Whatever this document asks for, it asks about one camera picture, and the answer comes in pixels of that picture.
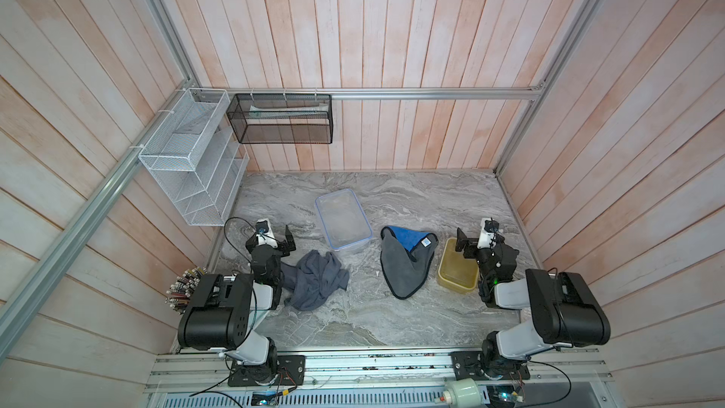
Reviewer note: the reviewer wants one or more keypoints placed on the black mesh basket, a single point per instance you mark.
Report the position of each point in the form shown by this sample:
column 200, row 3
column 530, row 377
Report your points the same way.
column 285, row 119

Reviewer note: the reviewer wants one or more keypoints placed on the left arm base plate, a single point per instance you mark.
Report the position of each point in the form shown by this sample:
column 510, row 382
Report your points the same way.
column 278, row 370

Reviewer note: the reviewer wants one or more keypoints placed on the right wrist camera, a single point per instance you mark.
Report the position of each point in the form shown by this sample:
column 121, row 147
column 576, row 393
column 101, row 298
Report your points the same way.
column 489, row 235

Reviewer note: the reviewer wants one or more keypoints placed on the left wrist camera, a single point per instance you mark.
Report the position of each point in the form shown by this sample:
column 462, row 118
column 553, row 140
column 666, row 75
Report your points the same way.
column 264, row 234

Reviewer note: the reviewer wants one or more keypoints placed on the dark grey cloth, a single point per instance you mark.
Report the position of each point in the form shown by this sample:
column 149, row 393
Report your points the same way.
column 313, row 279

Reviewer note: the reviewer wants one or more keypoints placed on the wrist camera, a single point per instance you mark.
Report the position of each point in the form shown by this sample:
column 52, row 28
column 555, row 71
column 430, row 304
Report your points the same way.
column 264, row 234
column 489, row 235

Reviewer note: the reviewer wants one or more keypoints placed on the white cylinder device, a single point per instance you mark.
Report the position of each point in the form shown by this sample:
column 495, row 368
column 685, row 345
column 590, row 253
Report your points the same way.
column 462, row 394

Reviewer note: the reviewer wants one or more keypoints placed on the red cup of pencils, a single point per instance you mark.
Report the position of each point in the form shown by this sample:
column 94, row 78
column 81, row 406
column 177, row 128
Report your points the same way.
column 179, row 294

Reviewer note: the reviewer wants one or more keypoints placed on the white wire mesh shelf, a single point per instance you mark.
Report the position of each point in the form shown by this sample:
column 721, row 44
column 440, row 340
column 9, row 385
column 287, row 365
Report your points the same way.
column 196, row 159

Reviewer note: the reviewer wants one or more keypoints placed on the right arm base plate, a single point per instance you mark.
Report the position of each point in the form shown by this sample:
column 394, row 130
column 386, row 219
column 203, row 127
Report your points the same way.
column 479, row 366

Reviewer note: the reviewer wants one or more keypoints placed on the yellow lunch box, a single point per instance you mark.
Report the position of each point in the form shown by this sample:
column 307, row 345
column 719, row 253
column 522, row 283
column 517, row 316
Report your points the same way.
column 455, row 272

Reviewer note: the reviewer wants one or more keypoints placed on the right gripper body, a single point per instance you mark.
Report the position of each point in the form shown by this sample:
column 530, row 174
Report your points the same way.
column 483, row 258

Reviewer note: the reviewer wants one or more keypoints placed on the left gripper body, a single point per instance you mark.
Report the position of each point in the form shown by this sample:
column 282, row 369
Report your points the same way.
column 278, row 253

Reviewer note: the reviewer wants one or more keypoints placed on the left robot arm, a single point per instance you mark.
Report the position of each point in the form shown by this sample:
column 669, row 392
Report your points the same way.
column 223, row 310

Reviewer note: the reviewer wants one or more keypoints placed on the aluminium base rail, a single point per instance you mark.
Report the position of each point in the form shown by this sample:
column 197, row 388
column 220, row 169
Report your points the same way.
column 388, row 377

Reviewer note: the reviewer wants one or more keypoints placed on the clear lunch box blue rim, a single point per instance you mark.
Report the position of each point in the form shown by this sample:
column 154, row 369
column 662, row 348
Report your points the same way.
column 343, row 220

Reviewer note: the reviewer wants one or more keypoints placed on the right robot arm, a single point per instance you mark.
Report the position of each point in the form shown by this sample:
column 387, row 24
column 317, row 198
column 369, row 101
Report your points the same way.
column 564, row 311

